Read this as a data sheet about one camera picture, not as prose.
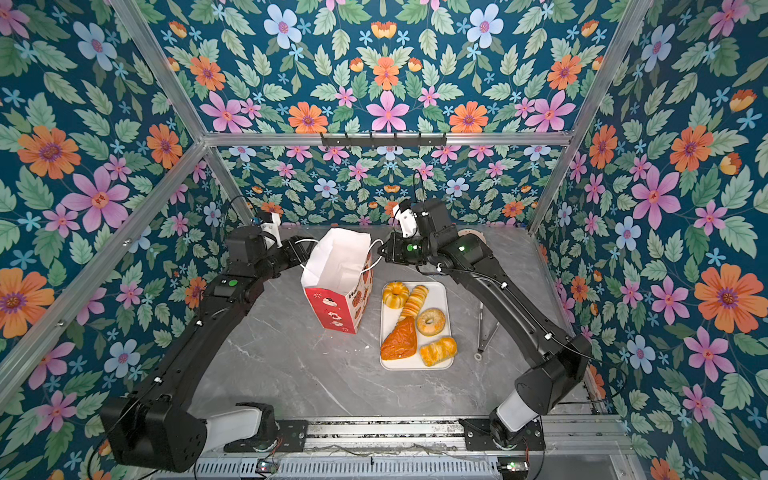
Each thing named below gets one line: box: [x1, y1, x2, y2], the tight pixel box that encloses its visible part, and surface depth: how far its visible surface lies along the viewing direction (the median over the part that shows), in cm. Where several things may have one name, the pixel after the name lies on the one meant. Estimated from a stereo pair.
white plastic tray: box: [380, 281, 455, 370], surface depth 92 cm
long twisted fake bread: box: [399, 284, 429, 320], surface depth 98 cm
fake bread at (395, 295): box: [383, 281, 410, 309], surface depth 97 cm
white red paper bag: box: [300, 228, 374, 335], surface depth 82 cm
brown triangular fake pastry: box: [380, 316, 417, 361], surface depth 86 cm
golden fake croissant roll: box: [420, 337, 458, 367], surface depth 85 cm
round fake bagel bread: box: [416, 307, 446, 337], surface depth 92 cm
